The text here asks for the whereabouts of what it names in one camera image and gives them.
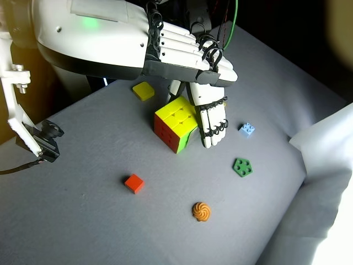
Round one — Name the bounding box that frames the thin red cable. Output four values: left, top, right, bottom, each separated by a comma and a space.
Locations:
217, 0, 230, 42

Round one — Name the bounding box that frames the light blue studded brick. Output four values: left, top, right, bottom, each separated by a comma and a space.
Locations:
238, 122, 256, 139

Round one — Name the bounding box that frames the white standing panel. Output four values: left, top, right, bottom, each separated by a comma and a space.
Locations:
288, 103, 353, 177

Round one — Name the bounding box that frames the white camera bracket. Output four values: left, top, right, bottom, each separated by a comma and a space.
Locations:
0, 33, 44, 157

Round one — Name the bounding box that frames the multicoloured Rubik's cube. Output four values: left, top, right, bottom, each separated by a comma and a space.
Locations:
153, 95, 200, 155

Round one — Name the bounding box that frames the white backdrop sheet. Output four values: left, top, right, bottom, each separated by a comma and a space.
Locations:
255, 165, 353, 265

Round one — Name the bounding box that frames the green pentagon five-hole piece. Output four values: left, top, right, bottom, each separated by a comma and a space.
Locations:
232, 157, 254, 178

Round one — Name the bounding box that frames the white and black robot body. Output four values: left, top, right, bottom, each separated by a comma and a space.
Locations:
52, 62, 116, 96

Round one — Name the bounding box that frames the grey table cloth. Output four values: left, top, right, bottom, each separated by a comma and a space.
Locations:
0, 23, 348, 265

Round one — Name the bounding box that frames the black camera cable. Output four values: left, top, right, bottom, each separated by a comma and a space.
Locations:
0, 158, 42, 176

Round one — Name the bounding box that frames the yellow rounded square block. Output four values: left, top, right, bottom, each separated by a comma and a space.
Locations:
132, 81, 156, 102

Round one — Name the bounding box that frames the red square block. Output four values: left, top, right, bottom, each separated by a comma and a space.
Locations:
124, 173, 145, 195

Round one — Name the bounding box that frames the orange swirl cookie toy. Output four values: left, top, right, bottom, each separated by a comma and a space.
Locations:
191, 202, 212, 222

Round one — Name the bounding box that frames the thin green cable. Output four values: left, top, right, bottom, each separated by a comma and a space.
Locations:
223, 0, 239, 51

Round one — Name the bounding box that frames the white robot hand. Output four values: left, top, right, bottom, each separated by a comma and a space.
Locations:
167, 79, 230, 150
35, 0, 238, 88

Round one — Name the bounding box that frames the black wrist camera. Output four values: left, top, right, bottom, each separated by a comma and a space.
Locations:
15, 119, 65, 164

